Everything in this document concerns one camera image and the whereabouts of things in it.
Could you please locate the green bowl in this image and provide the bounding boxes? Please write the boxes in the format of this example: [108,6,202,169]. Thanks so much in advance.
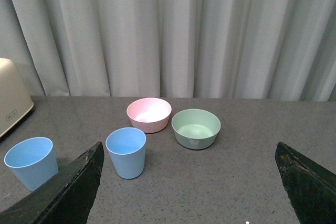
[171,109,221,150]

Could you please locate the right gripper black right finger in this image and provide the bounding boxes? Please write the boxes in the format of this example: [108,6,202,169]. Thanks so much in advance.
[275,142,335,223]

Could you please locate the cream white toaster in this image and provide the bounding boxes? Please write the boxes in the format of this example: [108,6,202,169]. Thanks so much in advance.
[0,58,34,136]

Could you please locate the blue cup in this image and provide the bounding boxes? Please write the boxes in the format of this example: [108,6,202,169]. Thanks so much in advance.
[4,137,59,191]
[106,127,146,179]

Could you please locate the grey curtain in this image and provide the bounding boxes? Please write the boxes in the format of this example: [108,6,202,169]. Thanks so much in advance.
[1,0,335,101]

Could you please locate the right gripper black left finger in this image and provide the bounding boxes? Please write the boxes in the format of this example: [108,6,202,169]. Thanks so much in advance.
[1,142,104,223]

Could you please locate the pink bowl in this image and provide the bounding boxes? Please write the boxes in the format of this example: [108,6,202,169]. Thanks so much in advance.
[127,98,172,133]

